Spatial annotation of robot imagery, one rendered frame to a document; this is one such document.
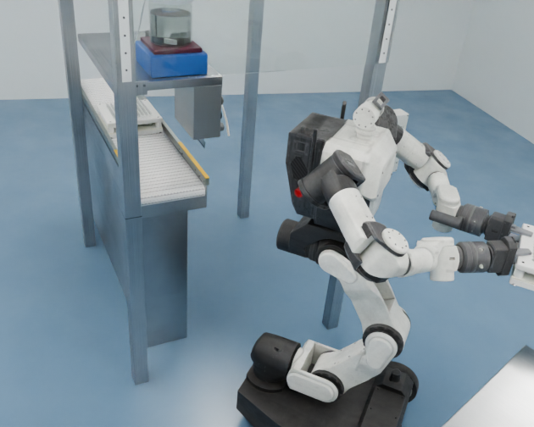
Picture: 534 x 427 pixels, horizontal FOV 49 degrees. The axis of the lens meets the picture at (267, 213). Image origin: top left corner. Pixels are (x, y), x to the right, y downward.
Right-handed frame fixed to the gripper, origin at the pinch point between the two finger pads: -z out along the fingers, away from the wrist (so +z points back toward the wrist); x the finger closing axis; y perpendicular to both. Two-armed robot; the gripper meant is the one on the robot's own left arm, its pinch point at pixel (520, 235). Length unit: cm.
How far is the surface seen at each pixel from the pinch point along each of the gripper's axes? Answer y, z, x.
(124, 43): 42, 118, -43
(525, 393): 44, -16, 18
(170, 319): 15, 128, 91
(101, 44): 12, 161, -28
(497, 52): -422, 99, 49
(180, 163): 3, 131, 16
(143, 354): 41, 121, 88
